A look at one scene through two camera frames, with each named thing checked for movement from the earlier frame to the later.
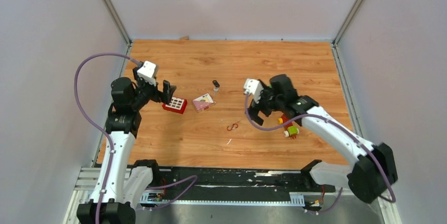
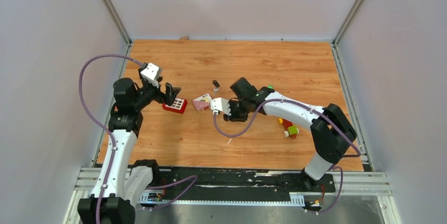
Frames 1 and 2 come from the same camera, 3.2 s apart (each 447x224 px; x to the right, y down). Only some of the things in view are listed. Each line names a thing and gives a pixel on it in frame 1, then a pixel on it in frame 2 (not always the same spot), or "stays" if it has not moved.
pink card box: [203, 103] stays
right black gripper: [253, 113] -> [233, 117]
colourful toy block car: [290, 130] stays
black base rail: [216, 184] stays
